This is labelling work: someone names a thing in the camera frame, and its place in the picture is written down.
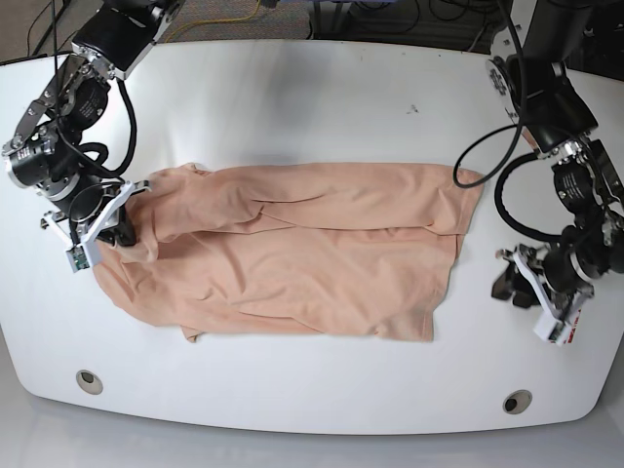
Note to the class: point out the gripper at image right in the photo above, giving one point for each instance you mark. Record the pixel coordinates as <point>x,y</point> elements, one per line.
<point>554,278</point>

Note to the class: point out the peach t-shirt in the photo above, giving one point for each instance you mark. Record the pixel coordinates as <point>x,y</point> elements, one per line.
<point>350,249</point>

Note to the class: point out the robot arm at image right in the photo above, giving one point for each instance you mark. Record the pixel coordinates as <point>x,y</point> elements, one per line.
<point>528,71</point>

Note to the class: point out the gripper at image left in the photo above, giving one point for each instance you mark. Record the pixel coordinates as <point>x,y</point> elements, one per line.
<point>85,204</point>

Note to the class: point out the right table grommet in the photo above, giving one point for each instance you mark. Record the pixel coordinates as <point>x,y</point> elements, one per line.
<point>517,402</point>

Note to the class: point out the wrist camera, image-right gripper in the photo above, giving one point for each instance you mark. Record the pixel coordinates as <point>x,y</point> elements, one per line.
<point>552,330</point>

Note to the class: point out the table grommet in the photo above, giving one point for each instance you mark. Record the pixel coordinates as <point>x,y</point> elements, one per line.
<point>89,382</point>
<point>517,402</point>

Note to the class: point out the left table grommet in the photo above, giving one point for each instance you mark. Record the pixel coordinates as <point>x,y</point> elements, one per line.
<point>89,382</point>

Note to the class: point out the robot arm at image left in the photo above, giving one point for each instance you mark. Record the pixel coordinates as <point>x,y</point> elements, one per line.
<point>47,150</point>

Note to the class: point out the wrist camera, image-left gripper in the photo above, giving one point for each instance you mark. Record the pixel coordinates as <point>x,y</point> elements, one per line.
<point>83,256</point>

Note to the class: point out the red tape rectangle marker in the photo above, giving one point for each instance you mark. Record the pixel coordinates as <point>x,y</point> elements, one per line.
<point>570,334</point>

